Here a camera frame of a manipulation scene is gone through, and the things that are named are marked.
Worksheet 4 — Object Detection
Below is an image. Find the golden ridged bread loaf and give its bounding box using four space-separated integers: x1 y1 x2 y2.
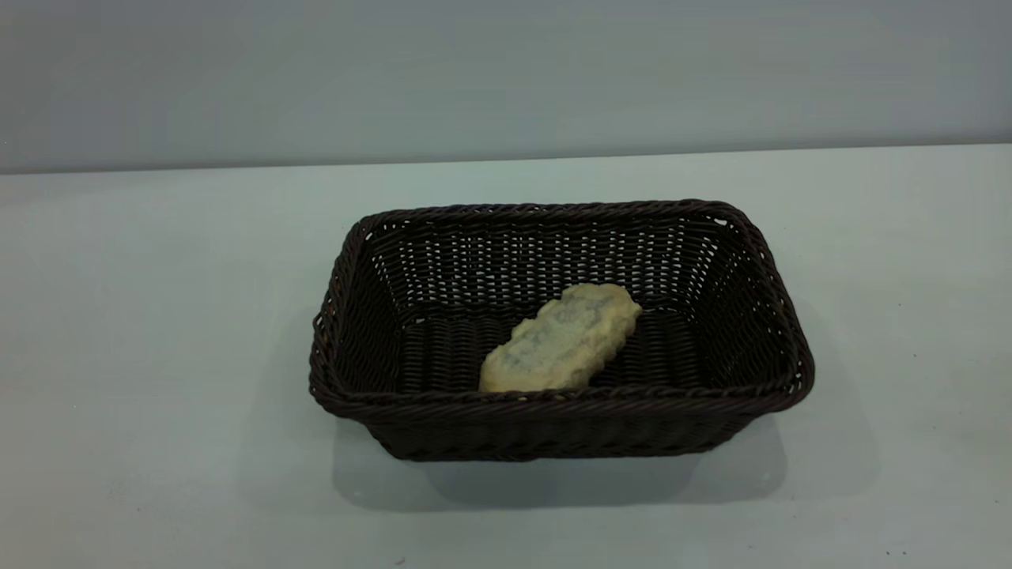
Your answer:
478 282 644 394

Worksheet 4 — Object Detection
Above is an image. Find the black woven wicker basket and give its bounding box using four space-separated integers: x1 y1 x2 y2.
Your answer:
308 199 815 463

